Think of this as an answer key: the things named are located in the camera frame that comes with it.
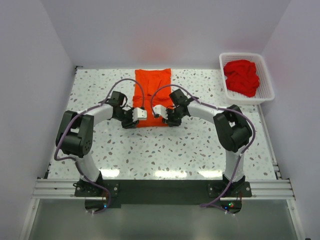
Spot orange t shirt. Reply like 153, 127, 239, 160
132, 68, 173, 128

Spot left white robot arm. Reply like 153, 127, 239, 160
54, 91, 147, 197

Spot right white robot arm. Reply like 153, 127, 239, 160
162, 89, 254, 198

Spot red t shirt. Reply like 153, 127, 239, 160
223, 59, 260, 98

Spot white plastic basket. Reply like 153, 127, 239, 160
219, 52, 275, 105

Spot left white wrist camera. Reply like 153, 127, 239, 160
132, 107, 148, 122

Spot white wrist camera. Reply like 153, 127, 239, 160
152, 104, 168, 119
132, 107, 148, 122

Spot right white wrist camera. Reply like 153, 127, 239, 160
152, 104, 168, 119

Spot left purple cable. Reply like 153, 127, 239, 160
53, 78, 146, 215

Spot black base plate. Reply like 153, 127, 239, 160
73, 180, 253, 213

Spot aluminium frame rail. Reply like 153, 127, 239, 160
31, 104, 297, 201

